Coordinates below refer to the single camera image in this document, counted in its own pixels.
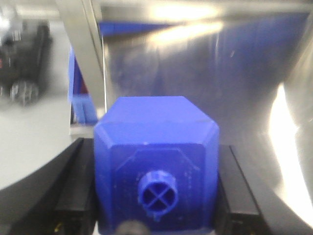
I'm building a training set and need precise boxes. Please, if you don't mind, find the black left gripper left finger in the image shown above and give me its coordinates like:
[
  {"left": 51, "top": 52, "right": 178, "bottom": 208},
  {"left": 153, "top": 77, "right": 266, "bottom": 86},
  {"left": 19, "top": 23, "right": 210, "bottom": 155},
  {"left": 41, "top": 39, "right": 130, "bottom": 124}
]
[{"left": 14, "top": 139, "right": 97, "bottom": 235}]

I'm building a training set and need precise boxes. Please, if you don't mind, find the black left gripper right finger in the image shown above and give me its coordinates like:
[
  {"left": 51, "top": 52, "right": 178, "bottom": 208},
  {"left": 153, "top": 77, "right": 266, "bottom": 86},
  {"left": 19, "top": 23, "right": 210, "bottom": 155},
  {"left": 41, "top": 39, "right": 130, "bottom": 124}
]
[{"left": 216, "top": 145, "right": 271, "bottom": 235}]

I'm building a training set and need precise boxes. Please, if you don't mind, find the blue bottle-shaped part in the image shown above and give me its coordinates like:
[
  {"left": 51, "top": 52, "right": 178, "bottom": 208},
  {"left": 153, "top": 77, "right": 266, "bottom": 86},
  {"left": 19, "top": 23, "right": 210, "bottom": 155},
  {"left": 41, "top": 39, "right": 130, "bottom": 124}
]
[{"left": 94, "top": 96, "right": 220, "bottom": 235}]

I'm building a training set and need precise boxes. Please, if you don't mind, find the black equipment at left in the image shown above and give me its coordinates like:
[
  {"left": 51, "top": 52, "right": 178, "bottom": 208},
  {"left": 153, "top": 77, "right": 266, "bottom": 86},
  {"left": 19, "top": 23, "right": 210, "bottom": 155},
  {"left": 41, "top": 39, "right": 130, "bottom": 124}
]
[{"left": 0, "top": 20, "right": 50, "bottom": 106}]

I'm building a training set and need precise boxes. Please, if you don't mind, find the stainless steel shelf frame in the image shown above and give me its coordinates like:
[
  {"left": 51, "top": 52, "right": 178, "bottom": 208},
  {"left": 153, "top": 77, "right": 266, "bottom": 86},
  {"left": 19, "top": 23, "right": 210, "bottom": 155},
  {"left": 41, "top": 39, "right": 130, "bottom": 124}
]
[{"left": 56, "top": 0, "right": 106, "bottom": 118}]

